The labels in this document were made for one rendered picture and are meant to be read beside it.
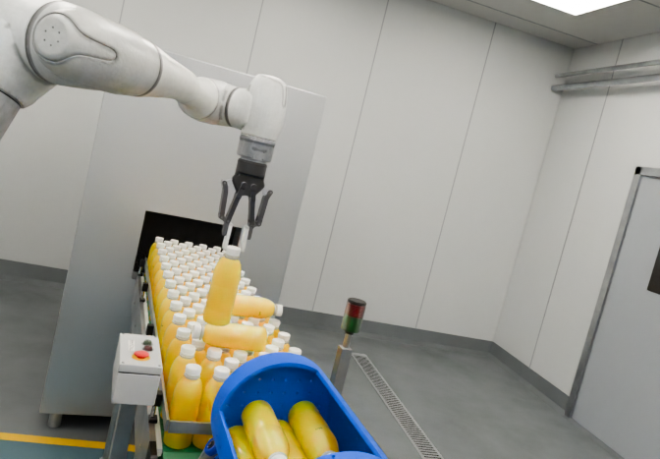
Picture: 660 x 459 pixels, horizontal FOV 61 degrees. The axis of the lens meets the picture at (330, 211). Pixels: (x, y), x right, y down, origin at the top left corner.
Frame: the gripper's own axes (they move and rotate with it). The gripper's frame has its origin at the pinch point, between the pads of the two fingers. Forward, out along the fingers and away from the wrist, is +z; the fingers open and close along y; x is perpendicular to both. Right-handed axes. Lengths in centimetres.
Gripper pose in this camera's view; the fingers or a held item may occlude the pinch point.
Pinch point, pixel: (235, 238)
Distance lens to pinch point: 145.7
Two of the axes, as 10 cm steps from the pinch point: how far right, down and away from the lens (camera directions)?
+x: -3.4, -1.7, 9.2
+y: 9.1, 1.8, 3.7
